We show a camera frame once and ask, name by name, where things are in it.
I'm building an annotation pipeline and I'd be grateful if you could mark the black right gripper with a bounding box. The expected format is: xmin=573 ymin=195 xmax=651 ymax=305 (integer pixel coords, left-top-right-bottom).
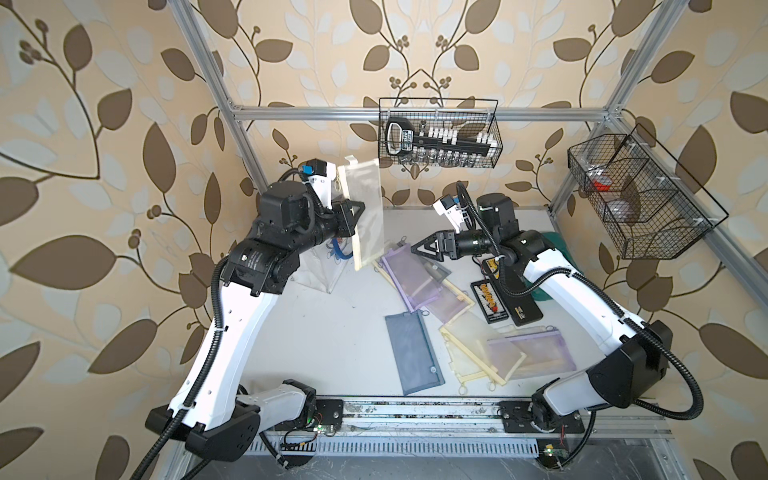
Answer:
xmin=412 ymin=229 xmax=499 ymax=263

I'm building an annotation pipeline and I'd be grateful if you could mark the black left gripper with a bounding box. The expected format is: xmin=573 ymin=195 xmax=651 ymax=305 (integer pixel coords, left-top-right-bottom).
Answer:
xmin=283 ymin=197 xmax=362 ymax=257

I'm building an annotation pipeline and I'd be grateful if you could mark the grey blue mesh pouch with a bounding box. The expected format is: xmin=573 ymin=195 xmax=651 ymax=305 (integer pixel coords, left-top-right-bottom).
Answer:
xmin=384 ymin=310 xmax=445 ymax=396

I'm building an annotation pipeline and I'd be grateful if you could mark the white canvas tote bag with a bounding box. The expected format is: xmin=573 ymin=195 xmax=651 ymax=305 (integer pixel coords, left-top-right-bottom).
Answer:
xmin=291 ymin=238 xmax=353 ymax=294

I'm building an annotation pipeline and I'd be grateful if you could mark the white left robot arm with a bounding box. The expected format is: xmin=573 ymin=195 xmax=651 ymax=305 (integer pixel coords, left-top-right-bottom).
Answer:
xmin=132 ymin=180 xmax=366 ymax=479

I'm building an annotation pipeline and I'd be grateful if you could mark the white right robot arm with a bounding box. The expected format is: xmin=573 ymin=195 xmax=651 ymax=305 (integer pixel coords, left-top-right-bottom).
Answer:
xmin=411 ymin=185 xmax=704 ymax=431

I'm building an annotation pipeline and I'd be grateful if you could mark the grey dark trimmed pouch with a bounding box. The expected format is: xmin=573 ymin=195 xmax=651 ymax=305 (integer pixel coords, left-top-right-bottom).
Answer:
xmin=419 ymin=257 xmax=451 ymax=284

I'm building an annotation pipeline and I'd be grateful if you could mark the purple yellow trimmed pouch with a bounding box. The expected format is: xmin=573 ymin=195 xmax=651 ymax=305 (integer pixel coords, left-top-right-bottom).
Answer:
xmin=424 ymin=279 xmax=475 ymax=324

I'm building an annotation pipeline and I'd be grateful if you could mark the yellow trimmed mesh pouch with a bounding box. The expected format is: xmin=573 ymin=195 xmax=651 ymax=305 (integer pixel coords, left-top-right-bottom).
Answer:
xmin=439 ymin=312 xmax=528 ymax=390

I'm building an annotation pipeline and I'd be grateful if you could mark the black yellow battery pack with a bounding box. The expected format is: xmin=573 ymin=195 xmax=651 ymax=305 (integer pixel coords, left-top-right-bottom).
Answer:
xmin=470 ymin=257 xmax=544 ymax=327

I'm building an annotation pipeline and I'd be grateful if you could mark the black socket tool set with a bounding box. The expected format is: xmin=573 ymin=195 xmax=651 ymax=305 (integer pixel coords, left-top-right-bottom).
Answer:
xmin=380 ymin=116 xmax=503 ymax=157

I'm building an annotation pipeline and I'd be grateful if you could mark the green plastic tool case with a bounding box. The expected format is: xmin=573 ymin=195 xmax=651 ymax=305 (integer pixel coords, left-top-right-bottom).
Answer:
xmin=523 ymin=247 xmax=579 ymax=308

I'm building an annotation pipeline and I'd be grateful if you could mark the red item in basket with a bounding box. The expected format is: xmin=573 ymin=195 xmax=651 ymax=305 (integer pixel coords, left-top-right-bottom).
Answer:
xmin=586 ymin=167 xmax=613 ymax=192

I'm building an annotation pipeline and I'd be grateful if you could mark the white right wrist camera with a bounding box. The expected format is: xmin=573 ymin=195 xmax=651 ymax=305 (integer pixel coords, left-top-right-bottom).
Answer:
xmin=432 ymin=194 xmax=468 ymax=233

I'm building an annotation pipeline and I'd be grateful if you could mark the back wall wire basket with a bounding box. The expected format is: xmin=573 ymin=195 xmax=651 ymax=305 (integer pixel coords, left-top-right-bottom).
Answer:
xmin=378 ymin=96 xmax=503 ymax=169

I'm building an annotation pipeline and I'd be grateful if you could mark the wall wire basket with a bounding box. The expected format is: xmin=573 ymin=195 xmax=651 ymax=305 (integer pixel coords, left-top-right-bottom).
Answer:
xmin=568 ymin=124 xmax=729 ymax=260
xmin=378 ymin=96 xmax=503 ymax=169

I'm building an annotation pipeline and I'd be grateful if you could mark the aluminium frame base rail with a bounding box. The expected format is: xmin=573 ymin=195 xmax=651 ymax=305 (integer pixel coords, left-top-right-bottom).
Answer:
xmin=176 ymin=394 xmax=676 ymax=460

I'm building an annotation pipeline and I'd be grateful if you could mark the right wall wire basket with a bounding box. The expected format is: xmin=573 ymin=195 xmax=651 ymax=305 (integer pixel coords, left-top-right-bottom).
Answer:
xmin=568 ymin=124 xmax=729 ymax=260

